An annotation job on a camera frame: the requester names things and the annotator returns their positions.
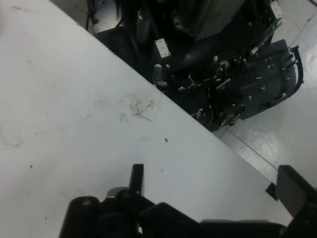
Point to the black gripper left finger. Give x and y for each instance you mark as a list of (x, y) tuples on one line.
[(111, 218)]

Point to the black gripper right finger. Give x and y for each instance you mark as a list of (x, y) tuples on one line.
[(299, 198)]

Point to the black wheeled machine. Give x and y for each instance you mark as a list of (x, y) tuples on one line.
[(223, 37)]

